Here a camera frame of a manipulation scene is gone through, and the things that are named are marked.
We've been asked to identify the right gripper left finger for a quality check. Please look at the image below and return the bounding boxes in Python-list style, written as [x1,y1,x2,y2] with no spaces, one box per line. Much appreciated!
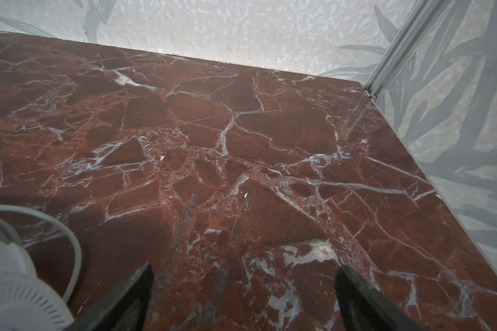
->
[66,263,154,330]

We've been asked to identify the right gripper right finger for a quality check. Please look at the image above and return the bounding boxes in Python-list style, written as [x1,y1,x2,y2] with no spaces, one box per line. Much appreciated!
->
[334,266,422,331]

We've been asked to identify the white headphones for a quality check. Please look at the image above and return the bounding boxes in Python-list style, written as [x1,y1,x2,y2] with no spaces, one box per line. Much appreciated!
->
[0,219,74,330]

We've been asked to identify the white headphone cable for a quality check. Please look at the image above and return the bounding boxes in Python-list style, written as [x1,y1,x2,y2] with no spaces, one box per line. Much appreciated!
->
[0,204,83,305]

